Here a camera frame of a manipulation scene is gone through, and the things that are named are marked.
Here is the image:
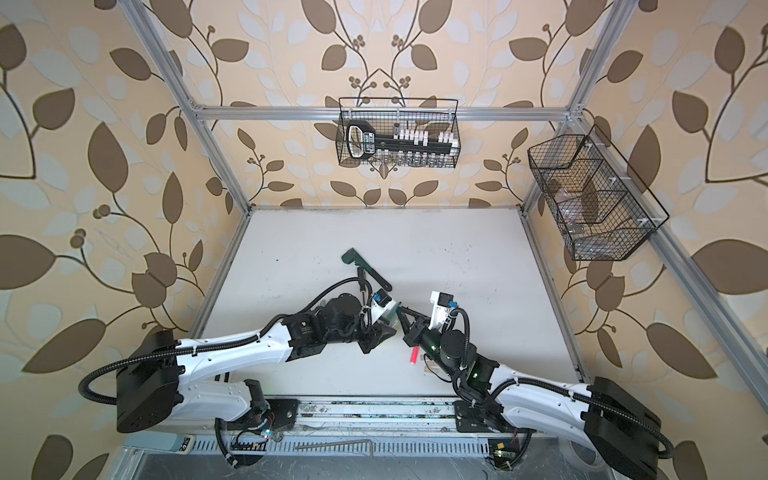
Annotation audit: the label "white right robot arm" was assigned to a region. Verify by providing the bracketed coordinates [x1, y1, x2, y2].
[396, 307, 675, 479]

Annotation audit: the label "green highlighter pen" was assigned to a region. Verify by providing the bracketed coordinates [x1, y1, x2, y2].
[382, 302, 399, 323]

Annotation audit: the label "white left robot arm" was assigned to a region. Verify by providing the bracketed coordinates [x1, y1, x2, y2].
[116, 292, 398, 434]

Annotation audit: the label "aluminium frame rail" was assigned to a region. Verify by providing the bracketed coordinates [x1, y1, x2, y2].
[119, 1, 767, 406]

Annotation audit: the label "black yellow screwdriver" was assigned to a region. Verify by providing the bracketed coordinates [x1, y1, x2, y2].
[357, 267, 368, 295]

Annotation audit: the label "black socket set holder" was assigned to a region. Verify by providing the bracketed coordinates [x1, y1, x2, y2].
[336, 119, 461, 168]

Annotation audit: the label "black wire basket right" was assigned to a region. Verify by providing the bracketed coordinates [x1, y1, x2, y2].
[527, 125, 670, 261]

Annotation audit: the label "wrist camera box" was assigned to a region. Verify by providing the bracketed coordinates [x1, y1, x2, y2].
[429, 291, 458, 332]
[370, 289, 397, 327]

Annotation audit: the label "black wire basket centre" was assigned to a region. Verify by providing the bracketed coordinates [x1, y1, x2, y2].
[335, 95, 462, 169]

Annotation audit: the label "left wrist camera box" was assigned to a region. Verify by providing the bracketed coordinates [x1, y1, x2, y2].
[370, 289, 397, 327]

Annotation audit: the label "clear tape roll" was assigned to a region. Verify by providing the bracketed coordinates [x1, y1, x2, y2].
[563, 442, 606, 473]

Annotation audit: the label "green pipe wrench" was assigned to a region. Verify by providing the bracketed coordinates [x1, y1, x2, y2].
[341, 248, 393, 292]

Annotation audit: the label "black wire basket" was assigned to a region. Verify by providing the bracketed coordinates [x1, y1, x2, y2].
[527, 125, 670, 261]
[335, 95, 462, 169]

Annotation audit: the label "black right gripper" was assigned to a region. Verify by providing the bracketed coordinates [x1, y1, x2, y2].
[399, 306, 460, 380]

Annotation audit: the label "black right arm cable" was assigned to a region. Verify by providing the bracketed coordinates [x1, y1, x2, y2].
[449, 307, 676, 460]

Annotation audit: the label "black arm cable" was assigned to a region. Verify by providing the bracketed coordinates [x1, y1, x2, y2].
[449, 307, 676, 460]
[77, 276, 373, 406]

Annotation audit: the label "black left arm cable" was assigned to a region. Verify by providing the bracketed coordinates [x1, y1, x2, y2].
[77, 276, 373, 406]

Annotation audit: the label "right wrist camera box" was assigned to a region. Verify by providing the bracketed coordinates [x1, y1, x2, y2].
[429, 291, 458, 332]

